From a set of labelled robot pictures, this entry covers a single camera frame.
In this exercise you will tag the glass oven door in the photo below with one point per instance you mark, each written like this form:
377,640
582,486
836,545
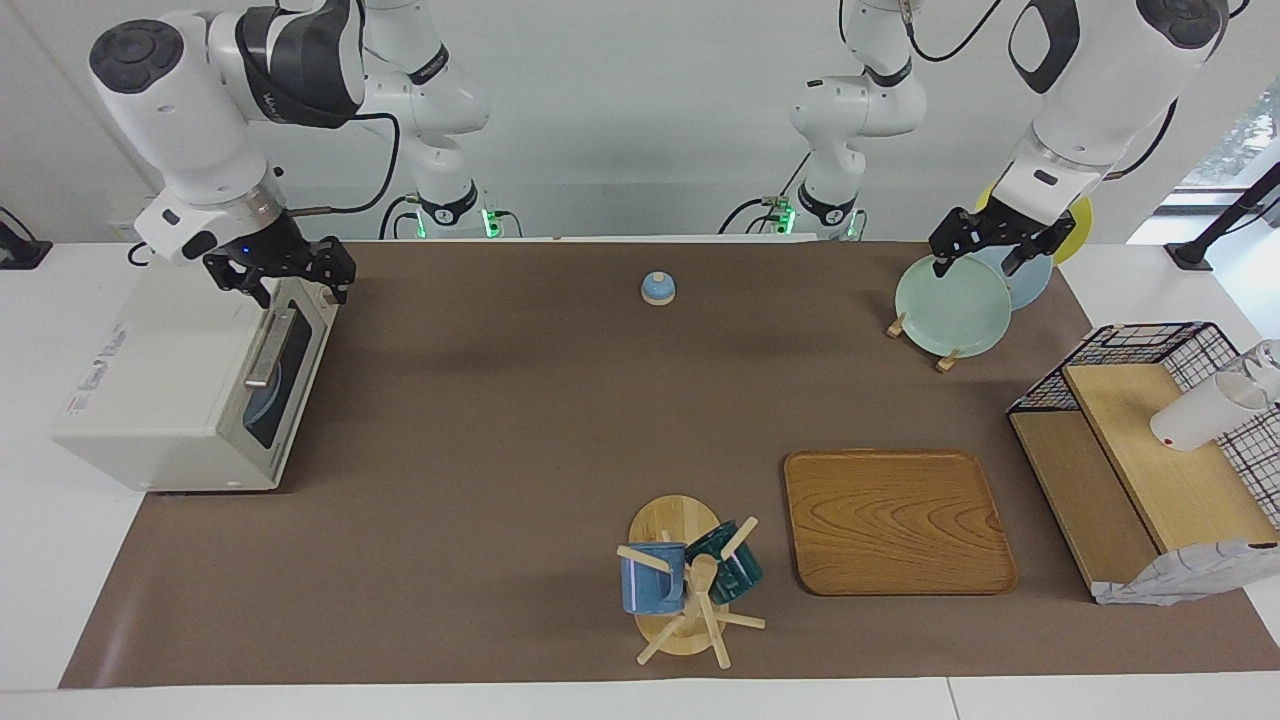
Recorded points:
300,340

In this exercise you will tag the yellow plate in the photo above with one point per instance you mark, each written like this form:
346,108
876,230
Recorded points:
1080,225

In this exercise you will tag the brown table mat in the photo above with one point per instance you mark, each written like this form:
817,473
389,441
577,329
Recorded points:
550,450

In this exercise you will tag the small blue bell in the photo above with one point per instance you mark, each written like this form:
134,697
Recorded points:
658,290

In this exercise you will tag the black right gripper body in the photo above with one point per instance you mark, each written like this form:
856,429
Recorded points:
285,255

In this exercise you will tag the beige toaster oven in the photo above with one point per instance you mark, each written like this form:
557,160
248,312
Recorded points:
150,400

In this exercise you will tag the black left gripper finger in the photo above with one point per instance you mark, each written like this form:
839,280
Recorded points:
1016,260
942,265

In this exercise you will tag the window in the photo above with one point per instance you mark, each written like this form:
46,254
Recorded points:
1240,140

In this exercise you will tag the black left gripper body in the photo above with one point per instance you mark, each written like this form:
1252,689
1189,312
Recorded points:
1000,228

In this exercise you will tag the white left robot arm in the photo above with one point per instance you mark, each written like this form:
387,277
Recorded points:
1100,90

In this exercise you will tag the light blue racked plate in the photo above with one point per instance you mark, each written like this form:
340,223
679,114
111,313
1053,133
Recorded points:
1035,285

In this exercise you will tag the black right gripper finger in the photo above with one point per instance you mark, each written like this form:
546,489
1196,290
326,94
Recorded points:
336,292
260,294

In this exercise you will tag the wooden mug tree stand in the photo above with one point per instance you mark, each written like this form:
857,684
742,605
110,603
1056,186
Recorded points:
672,520

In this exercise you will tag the white cup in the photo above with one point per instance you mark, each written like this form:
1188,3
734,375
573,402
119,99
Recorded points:
1200,415

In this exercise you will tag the black clamp mount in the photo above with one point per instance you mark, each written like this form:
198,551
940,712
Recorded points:
20,250

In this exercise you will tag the black slanted stand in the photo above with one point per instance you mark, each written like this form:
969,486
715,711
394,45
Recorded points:
1235,210

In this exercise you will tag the wooden plate rack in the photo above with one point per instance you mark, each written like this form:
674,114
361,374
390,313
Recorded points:
947,361

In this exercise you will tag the pale green plate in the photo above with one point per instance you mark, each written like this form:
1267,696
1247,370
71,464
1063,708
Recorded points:
950,305

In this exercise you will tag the clear glass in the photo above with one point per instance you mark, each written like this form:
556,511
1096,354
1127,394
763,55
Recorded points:
1265,365

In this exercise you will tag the dark green mug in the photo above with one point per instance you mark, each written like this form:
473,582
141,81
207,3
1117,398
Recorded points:
735,570

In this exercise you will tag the rectangular wooden tray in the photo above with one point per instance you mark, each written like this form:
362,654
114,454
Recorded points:
895,520

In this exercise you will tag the blue mug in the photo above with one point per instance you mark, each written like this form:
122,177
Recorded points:
650,585

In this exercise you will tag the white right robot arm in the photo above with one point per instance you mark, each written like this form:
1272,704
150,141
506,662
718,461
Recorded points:
190,130

